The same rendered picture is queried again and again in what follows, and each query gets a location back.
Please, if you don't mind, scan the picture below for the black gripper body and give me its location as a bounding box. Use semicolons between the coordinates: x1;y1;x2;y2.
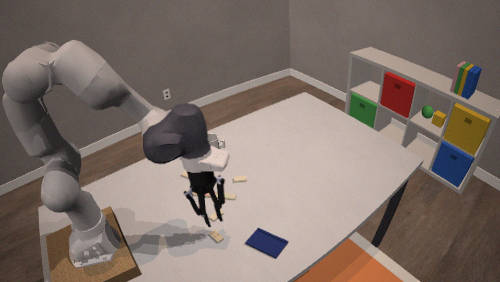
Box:
187;171;217;195

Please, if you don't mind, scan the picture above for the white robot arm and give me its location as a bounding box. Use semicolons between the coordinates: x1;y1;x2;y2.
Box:
2;40;230;269

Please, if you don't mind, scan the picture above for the dark blue notebook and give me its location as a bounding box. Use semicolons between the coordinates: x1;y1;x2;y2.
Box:
245;228;288;259

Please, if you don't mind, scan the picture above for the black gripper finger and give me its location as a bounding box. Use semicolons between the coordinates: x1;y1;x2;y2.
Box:
184;187;211;227
208;175;225;222

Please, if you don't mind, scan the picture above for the grey mug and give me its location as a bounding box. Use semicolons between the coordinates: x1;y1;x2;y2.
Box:
208;133;225;149

